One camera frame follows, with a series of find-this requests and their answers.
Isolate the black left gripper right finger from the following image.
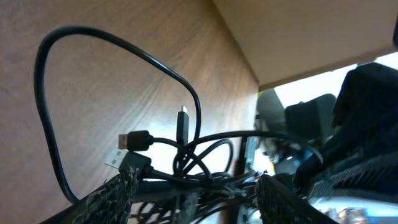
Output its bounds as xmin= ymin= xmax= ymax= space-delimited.
xmin=256 ymin=174 xmax=336 ymax=224

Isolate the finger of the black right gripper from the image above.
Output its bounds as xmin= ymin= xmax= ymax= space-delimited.
xmin=293 ymin=62 xmax=397 ymax=187

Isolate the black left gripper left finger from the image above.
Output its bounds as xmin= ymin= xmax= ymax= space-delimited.
xmin=43 ymin=167 xmax=139 ymax=224

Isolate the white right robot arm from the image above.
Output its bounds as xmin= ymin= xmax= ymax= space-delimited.
xmin=273 ymin=62 xmax=397 ymax=195

